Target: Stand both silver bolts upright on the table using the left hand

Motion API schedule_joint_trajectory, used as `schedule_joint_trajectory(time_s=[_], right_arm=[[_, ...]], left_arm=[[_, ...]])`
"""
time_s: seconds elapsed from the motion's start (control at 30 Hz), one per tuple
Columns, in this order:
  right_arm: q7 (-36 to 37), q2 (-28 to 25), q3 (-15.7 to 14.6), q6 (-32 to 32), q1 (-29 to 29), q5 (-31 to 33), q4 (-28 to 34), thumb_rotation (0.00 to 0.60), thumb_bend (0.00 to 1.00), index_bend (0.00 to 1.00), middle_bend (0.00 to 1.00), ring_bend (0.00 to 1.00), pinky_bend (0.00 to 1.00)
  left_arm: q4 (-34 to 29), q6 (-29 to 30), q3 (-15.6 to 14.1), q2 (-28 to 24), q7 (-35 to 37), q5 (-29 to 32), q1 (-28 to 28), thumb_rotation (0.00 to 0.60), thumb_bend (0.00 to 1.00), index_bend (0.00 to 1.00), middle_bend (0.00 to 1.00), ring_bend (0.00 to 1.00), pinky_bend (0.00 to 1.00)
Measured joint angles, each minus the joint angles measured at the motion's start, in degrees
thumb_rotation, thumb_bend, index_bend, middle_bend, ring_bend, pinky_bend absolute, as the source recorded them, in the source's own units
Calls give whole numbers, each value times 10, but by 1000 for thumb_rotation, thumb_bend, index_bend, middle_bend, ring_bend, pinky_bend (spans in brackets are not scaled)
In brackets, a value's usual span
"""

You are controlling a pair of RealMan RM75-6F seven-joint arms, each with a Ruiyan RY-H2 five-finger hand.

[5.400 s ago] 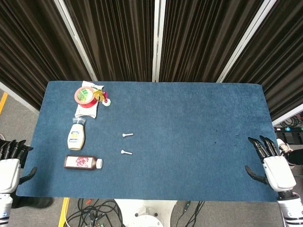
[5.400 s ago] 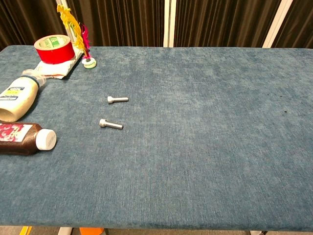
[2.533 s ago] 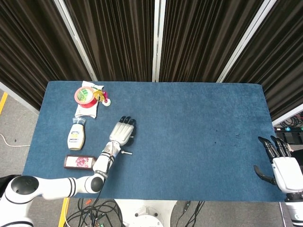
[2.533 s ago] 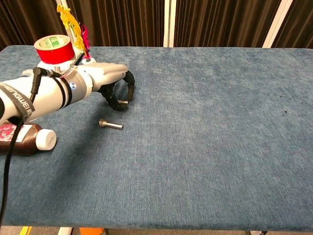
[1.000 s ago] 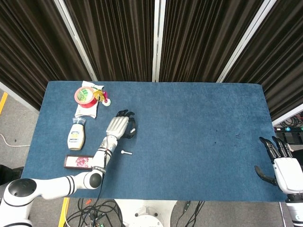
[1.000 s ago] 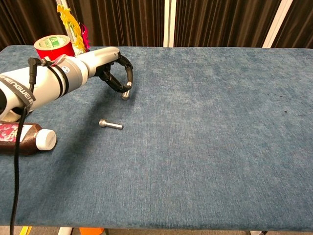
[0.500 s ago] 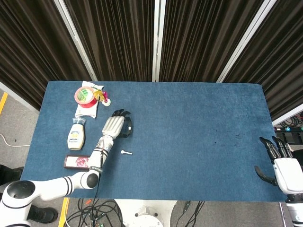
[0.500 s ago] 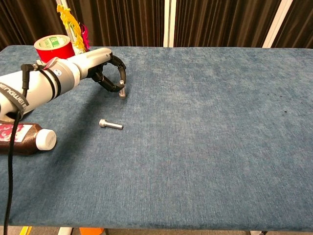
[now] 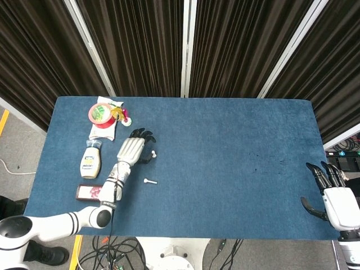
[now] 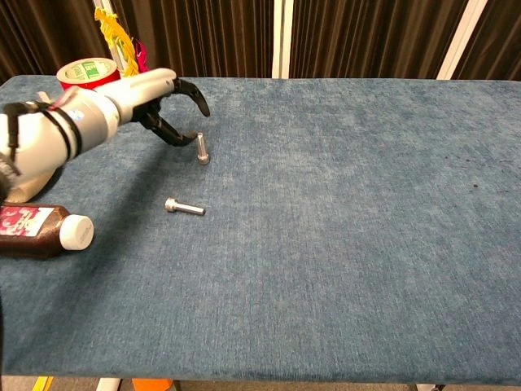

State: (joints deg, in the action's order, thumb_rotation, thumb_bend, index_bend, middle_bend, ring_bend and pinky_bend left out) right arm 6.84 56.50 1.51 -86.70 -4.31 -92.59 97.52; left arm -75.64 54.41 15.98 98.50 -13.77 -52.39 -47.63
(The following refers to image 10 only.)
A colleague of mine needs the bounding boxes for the dark brown pleated curtain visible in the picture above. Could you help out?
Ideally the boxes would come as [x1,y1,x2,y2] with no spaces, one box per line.
[452,0,521,82]
[109,0,277,80]
[0,0,113,85]
[289,0,471,81]

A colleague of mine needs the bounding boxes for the dark brown bottle white cap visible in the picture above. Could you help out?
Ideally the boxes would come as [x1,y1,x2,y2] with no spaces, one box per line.
[0,203,96,260]

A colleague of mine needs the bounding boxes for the silver metal bolt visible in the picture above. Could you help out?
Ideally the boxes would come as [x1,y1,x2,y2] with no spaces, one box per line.
[164,196,208,217]
[195,131,212,166]

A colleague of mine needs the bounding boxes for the red tape roll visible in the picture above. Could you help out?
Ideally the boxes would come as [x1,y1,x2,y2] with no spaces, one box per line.
[55,57,123,93]

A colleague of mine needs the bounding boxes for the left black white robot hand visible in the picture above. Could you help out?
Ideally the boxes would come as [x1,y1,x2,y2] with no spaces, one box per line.
[116,67,212,147]

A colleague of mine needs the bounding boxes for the blue table cloth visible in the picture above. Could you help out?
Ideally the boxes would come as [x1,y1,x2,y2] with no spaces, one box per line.
[0,74,521,384]

